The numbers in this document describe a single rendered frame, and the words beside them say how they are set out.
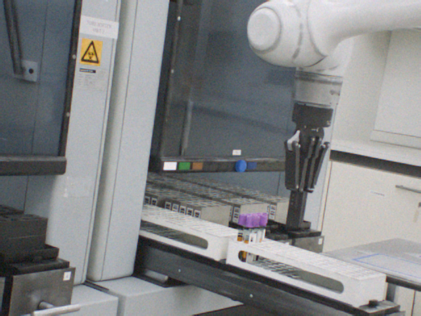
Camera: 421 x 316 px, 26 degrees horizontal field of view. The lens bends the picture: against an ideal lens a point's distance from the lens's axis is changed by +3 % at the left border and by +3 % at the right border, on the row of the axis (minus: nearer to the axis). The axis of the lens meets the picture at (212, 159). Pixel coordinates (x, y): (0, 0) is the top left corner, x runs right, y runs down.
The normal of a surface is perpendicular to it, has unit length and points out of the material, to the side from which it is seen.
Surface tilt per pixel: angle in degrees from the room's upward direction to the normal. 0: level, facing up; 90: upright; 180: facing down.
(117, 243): 90
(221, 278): 90
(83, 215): 90
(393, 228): 90
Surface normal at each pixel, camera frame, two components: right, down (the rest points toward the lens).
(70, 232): 0.77, 0.18
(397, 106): -0.62, 0.00
